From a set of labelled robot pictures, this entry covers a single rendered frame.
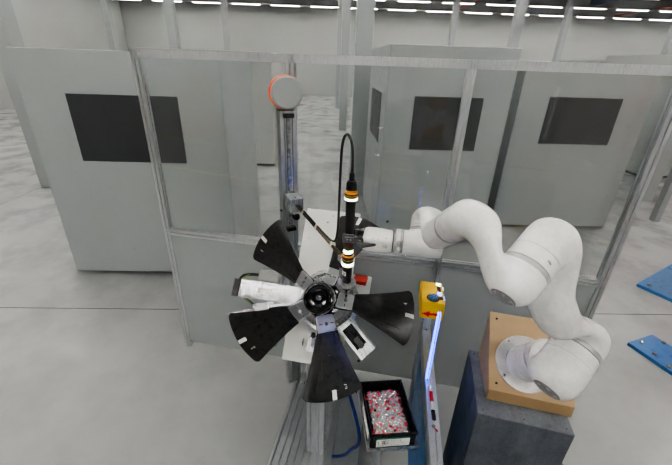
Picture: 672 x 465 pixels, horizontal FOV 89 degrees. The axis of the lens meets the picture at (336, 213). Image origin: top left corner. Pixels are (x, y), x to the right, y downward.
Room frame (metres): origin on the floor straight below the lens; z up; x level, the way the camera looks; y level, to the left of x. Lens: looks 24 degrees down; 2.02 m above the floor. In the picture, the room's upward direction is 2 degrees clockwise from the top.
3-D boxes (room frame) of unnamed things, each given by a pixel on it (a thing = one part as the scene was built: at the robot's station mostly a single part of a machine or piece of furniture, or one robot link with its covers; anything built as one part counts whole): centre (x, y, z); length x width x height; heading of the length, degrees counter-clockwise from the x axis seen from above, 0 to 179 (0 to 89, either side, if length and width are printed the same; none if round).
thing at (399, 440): (0.86, -0.21, 0.84); 0.22 x 0.17 x 0.07; 6
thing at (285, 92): (1.72, 0.26, 1.88); 0.17 x 0.15 x 0.16; 80
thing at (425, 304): (1.30, -0.45, 1.02); 0.16 x 0.10 x 0.11; 170
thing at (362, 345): (1.09, -0.10, 0.98); 0.20 x 0.16 x 0.20; 170
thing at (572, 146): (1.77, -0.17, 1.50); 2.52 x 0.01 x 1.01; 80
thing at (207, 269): (1.77, -0.17, 0.50); 2.59 x 0.03 x 0.91; 80
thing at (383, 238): (1.05, -0.15, 1.47); 0.11 x 0.10 x 0.07; 80
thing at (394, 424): (0.86, -0.21, 0.84); 0.19 x 0.14 x 0.04; 6
